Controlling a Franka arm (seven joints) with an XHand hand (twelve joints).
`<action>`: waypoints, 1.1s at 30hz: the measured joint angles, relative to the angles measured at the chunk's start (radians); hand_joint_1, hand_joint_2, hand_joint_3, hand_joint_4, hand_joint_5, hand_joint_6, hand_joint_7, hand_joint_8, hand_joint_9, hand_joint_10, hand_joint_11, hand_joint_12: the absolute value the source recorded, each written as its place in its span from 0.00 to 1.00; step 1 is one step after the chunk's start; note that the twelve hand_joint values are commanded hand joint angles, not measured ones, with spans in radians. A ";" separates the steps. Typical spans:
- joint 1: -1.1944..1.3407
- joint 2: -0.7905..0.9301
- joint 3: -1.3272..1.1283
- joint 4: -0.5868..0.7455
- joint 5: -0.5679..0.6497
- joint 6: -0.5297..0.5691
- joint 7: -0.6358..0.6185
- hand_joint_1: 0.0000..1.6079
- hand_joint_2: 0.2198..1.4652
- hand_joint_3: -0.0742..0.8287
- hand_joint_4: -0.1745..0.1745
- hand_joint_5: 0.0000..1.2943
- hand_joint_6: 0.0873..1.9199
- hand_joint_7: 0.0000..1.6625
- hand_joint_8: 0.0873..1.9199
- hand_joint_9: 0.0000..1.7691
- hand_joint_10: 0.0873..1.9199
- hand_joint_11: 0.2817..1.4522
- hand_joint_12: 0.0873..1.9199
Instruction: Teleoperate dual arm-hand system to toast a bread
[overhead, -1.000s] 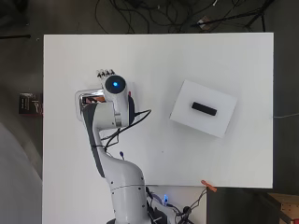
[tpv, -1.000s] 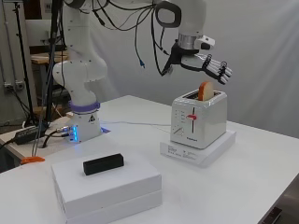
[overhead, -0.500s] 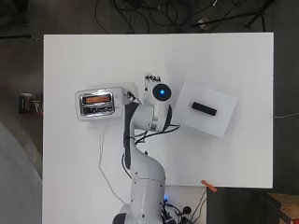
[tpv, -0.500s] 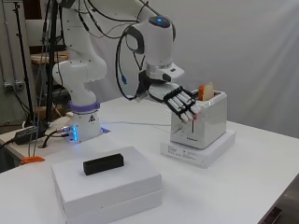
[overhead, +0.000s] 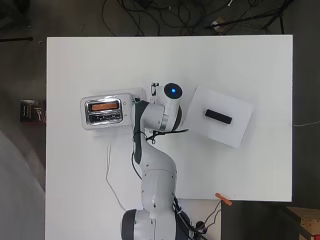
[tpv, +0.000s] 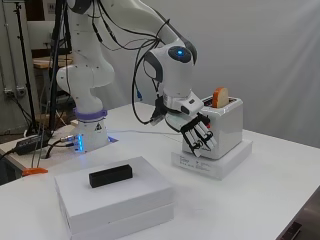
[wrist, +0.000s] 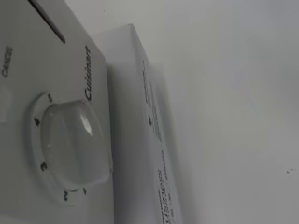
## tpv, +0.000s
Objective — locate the thick black pole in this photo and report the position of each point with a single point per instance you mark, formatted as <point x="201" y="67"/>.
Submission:
<point x="56" y="50"/>

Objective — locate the white flat box with label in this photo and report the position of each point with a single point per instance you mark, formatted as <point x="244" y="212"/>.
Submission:
<point x="230" y="163"/>

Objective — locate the orange clamp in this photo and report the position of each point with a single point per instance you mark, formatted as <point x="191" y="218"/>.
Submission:
<point x="33" y="171"/>

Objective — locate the thin black stand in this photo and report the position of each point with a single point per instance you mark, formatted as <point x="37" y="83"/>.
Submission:
<point x="26" y="66"/>

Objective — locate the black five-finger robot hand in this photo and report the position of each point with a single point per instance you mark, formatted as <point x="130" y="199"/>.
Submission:
<point x="186" y="110"/>

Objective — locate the wooden desk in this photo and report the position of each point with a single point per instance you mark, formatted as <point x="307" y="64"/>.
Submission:
<point x="43" y="61"/>

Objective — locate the white sheet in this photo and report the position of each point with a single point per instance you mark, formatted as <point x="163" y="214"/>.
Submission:
<point x="266" y="50"/>

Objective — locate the bread slice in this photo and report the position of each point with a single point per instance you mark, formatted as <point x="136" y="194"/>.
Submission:
<point x="220" y="98"/>

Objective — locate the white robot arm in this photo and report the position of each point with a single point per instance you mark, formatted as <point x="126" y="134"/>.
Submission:
<point x="90" y="73"/>

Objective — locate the steel toaster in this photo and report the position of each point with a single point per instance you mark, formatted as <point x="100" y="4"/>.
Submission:
<point x="226" y="133"/>

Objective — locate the black power adapter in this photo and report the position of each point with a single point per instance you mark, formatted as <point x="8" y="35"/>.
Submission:
<point x="31" y="144"/>

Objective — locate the grey wall socket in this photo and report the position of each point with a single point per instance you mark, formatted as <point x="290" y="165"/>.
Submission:
<point x="20" y="90"/>

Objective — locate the black block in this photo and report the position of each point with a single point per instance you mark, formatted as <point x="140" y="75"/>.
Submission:
<point x="110" y="176"/>

